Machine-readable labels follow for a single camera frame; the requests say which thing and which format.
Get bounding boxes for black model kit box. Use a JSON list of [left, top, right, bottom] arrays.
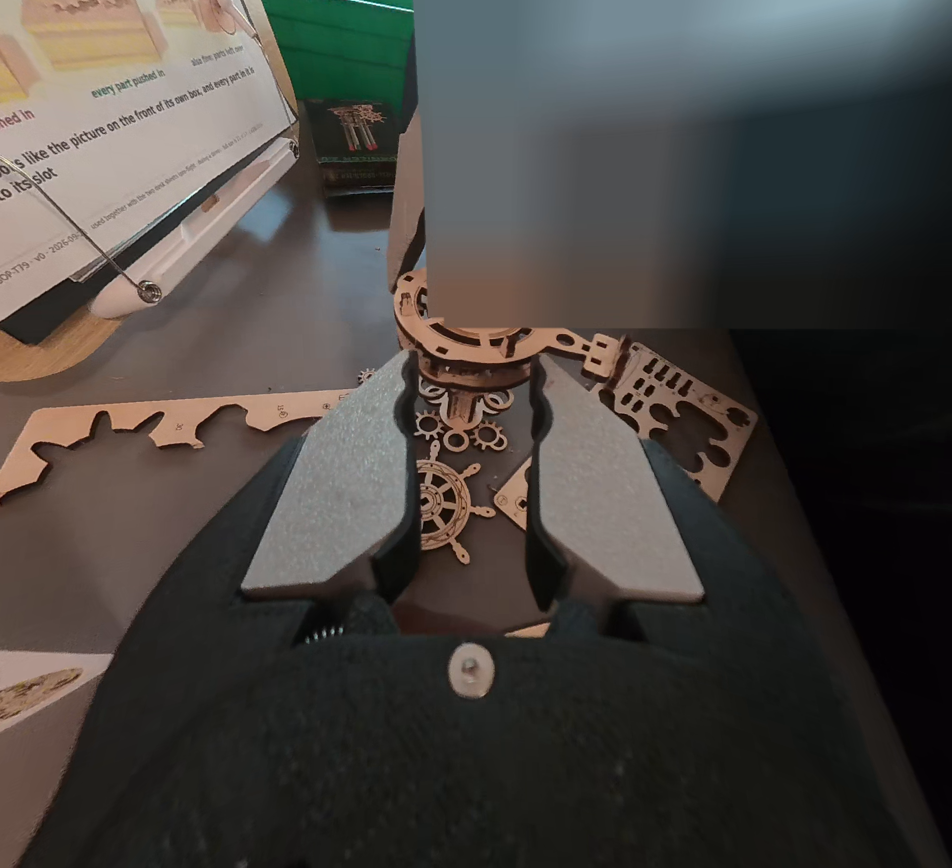
[[303, 97, 409, 198]]

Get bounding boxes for white printed instruction sheets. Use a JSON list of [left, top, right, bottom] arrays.
[[0, 0, 298, 322]]

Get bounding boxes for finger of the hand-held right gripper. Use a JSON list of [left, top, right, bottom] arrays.
[[387, 132, 428, 292]]

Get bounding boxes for round wooden model assembly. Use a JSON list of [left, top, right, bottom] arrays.
[[390, 266, 633, 454]]

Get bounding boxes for wavy-edged wooden sheet strip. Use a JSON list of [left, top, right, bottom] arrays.
[[0, 388, 359, 506]]

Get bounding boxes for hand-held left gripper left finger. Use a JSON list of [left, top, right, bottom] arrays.
[[241, 351, 422, 601]]

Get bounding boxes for folded assembly instruction leaflet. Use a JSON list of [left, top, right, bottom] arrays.
[[0, 648, 114, 735]]

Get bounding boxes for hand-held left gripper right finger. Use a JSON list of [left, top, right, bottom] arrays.
[[524, 355, 705, 609]]

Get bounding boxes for wooden sheet with cloud cutouts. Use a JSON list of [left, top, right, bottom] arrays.
[[595, 340, 761, 506]]

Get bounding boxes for wooden ship wheel part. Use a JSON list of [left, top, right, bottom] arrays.
[[414, 439, 498, 566]]

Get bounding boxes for instruction board on stand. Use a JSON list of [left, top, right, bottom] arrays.
[[0, 0, 304, 384]]

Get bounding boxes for green plastic bin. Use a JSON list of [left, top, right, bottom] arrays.
[[247, 0, 415, 103]]

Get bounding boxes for square wooden parts sheet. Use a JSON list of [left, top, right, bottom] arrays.
[[491, 455, 534, 533]]

